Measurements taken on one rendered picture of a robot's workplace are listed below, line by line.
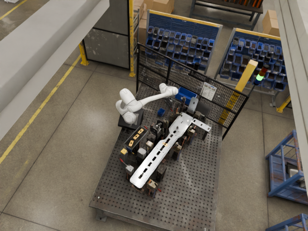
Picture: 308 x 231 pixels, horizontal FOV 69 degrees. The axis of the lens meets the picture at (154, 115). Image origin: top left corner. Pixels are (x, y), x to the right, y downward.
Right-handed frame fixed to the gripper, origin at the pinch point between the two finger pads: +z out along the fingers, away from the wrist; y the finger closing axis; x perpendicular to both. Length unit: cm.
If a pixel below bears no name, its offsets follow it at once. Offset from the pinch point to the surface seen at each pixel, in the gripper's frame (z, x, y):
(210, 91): 7, 55, 36
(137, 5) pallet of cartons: -107, 233, -211
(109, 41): -75, 106, -206
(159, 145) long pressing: 25, -52, 4
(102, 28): -106, 102, -201
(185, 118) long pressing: 28.4, 10.2, 9.7
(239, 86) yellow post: -1, 58, 80
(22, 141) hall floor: -7, -144, -244
